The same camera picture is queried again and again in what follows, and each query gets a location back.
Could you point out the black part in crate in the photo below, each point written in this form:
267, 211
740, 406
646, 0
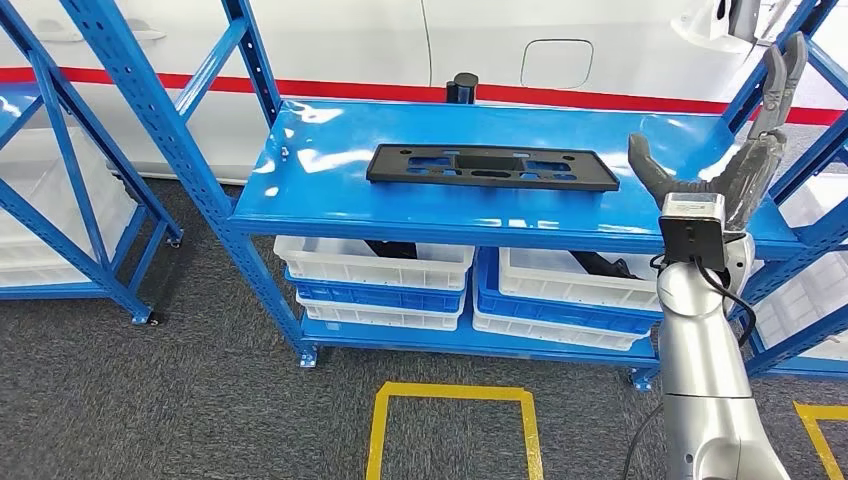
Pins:
606, 266
397, 250

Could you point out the yellow tape floor square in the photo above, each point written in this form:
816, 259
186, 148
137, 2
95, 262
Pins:
818, 430
374, 437

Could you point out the black stanchion post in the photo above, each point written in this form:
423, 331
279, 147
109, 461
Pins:
462, 89

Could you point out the blue metal shelf rack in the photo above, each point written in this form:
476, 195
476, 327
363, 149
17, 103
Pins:
73, 255
795, 344
318, 192

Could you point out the white car with red stripe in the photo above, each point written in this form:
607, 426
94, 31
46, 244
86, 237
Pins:
331, 40

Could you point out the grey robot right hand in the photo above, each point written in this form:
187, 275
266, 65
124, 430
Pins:
748, 179

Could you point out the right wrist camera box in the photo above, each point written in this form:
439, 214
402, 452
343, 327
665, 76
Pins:
692, 232

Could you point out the stack of white crates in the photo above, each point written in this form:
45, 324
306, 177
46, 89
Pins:
808, 298

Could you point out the black plastic plate bracket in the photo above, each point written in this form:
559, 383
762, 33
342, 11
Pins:
391, 169

